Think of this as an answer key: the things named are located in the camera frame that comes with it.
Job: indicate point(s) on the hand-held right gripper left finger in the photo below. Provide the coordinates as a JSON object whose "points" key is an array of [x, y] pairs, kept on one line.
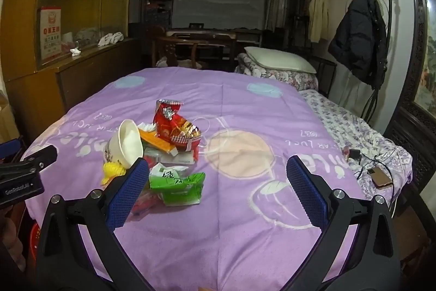
{"points": [[127, 192]]}

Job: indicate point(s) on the dark carved framed painting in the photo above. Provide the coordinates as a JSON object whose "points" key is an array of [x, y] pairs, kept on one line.
{"points": [[417, 127]]}

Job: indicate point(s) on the green snack packet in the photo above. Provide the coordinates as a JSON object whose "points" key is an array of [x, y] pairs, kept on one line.
{"points": [[177, 185]]}

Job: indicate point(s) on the yellow wrapper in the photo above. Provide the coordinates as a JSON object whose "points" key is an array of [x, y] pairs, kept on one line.
{"points": [[114, 170]]}

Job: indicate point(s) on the dark cluttered shelf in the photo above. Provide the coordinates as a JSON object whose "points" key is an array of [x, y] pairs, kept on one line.
{"points": [[158, 11]]}

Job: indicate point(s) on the white board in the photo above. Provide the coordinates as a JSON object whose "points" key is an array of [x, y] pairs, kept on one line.
{"points": [[218, 1]]}

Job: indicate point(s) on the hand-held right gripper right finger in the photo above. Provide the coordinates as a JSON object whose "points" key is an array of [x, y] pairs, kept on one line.
{"points": [[306, 192]]}

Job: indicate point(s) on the floral bed sheet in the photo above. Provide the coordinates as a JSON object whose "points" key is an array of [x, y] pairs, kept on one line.
{"points": [[340, 120]]}

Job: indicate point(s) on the red snack packet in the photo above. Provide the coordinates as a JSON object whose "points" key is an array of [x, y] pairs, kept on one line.
{"points": [[167, 127]]}

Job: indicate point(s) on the small red wrapper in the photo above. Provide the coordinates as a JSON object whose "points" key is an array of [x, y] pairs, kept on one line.
{"points": [[146, 204]]}

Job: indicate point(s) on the white pillow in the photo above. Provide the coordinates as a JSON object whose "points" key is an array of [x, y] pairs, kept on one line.
{"points": [[279, 59]]}

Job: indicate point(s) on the black padded jacket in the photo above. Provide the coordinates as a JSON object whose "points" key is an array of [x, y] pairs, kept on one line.
{"points": [[361, 38]]}

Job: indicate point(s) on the black charger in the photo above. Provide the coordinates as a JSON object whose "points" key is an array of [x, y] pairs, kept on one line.
{"points": [[355, 154]]}

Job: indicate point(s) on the orange packet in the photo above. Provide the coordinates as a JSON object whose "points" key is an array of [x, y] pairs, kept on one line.
{"points": [[153, 141]]}

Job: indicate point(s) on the beige coat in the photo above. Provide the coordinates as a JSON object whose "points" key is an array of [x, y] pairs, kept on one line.
{"points": [[318, 15]]}

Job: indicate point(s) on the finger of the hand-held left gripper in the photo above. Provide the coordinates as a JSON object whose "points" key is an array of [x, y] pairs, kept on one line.
{"points": [[39, 158]]}

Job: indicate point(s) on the white cloth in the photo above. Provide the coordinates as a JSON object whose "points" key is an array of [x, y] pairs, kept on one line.
{"points": [[110, 38]]}

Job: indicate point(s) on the folded floral quilt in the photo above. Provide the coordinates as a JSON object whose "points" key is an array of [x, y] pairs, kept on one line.
{"points": [[299, 81]]}

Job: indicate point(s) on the small white tissue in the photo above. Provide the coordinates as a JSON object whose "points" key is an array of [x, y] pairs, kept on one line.
{"points": [[75, 51]]}

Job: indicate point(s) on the purple printed blanket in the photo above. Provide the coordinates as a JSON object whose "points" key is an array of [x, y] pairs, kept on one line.
{"points": [[238, 226]]}

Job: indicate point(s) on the gold smartphone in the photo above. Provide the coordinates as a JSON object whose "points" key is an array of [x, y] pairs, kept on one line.
{"points": [[379, 176]]}

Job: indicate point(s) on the white paper cup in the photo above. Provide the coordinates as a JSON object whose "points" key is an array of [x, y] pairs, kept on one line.
{"points": [[127, 141]]}

